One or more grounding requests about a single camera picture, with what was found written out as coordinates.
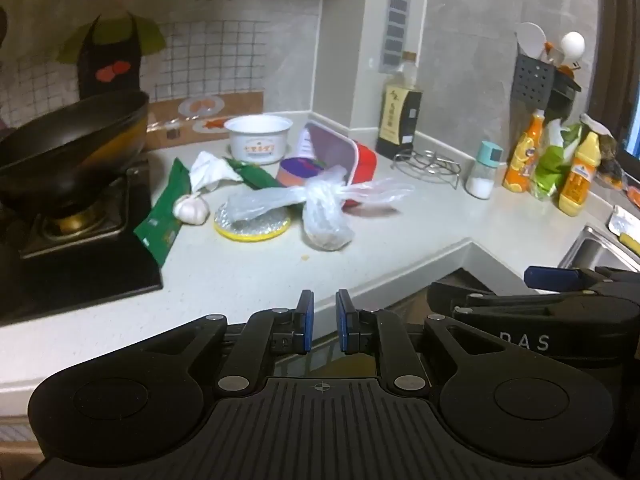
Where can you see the white tissue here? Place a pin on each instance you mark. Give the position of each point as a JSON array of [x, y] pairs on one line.
[[210, 170]]

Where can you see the red plastic food container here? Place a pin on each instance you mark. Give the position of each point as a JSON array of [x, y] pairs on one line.
[[364, 160]]

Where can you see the yellow glitter scrubber pad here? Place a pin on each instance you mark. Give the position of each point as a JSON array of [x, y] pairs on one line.
[[250, 234]]

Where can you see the yellow sponge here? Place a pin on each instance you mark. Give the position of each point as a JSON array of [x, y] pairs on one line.
[[631, 244]]

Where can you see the orange sauce bottle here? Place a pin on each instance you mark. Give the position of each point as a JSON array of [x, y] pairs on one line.
[[522, 160]]

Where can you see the white ladle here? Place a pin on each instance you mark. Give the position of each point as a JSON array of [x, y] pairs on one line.
[[531, 40]]

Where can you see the black wok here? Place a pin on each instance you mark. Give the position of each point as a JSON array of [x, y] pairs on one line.
[[60, 140]]

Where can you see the steel sink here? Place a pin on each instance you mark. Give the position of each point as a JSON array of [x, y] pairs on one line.
[[590, 250]]

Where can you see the knotted clear plastic bag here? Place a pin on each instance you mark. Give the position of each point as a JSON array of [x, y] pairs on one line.
[[325, 220]]

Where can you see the garlic bulb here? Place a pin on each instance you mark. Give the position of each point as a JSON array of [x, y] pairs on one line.
[[191, 209]]

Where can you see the green plastic bag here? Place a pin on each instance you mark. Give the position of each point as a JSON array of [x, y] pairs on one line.
[[552, 170]]

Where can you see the grey perforated utensil holder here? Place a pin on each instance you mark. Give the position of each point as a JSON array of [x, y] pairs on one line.
[[532, 80]]

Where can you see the salt shaker with teal cap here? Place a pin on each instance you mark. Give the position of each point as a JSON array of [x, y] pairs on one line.
[[482, 180]]

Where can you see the white round utensil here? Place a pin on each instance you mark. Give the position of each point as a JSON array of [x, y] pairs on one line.
[[573, 44]]

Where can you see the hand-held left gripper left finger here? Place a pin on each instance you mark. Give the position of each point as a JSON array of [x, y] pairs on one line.
[[304, 322]]

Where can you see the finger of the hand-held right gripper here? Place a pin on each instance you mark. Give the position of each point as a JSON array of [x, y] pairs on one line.
[[450, 300], [552, 277]]

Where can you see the black gas stove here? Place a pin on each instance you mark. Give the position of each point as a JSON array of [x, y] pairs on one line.
[[100, 270]]

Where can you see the green snack packet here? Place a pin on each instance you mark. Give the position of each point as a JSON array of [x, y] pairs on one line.
[[256, 176], [160, 225]]

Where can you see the purple and pink sponge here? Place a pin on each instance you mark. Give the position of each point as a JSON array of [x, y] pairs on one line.
[[295, 167]]

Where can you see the soy sauce bottle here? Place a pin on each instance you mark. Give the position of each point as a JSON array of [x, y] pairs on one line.
[[397, 120]]

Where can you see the white paper bowl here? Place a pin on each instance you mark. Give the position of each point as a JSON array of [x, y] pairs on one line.
[[257, 140]]

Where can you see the yellow squeeze bottle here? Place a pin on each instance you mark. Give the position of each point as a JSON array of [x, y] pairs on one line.
[[579, 180]]

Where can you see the flat clear plastic bag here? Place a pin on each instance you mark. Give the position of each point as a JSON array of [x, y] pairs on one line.
[[250, 202]]

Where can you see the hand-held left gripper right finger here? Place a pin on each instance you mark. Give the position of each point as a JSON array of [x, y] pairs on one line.
[[344, 322]]

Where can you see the wall poster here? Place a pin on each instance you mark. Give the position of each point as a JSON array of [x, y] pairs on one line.
[[110, 60]]

